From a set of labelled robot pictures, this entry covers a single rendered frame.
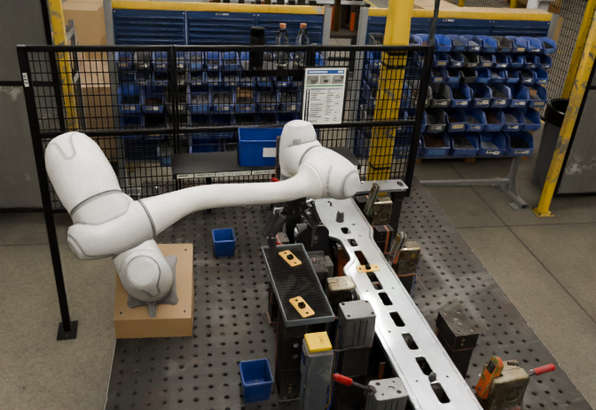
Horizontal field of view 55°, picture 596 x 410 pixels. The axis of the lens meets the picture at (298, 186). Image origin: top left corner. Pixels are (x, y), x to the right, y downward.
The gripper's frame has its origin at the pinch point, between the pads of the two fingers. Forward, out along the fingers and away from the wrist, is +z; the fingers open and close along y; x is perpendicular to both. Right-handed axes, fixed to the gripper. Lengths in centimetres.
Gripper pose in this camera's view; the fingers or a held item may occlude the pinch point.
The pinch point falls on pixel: (291, 247)
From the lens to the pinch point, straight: 179.9
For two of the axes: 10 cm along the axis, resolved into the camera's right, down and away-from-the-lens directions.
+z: -0.6, 8.9, 4.6
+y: 8.5, -2.0, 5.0
